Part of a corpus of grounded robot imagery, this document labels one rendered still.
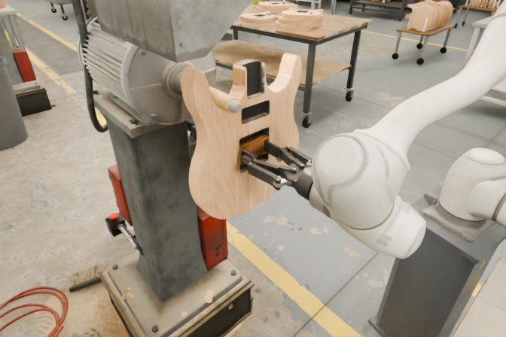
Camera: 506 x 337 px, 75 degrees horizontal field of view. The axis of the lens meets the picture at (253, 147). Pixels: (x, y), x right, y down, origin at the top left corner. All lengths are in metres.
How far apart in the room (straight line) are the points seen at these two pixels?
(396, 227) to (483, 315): 0.29
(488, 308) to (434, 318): 0.74
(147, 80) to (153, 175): 0.40
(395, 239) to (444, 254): 0.76
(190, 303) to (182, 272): 0.12
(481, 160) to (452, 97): 0.61
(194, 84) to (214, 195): 0.28
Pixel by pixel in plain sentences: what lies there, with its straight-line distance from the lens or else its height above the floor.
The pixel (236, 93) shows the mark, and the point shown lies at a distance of 0.76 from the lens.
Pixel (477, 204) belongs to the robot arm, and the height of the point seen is 0.84.
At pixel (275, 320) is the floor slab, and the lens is 1.80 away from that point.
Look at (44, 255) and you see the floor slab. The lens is 2.36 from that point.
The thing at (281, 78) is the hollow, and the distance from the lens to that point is 0.87.
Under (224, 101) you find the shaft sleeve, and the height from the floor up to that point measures 1.26.
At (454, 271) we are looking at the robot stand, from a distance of 1.38.
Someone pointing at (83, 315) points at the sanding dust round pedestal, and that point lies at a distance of 1.98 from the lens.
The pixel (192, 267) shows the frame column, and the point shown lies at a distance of 1.51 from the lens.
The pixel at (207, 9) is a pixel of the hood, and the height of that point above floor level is 1.45.
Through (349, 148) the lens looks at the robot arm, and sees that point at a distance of 0.46.
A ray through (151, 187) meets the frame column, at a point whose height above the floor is 0.85.
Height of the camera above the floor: 1.53
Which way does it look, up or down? 31 degrees down
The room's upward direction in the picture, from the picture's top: straight up
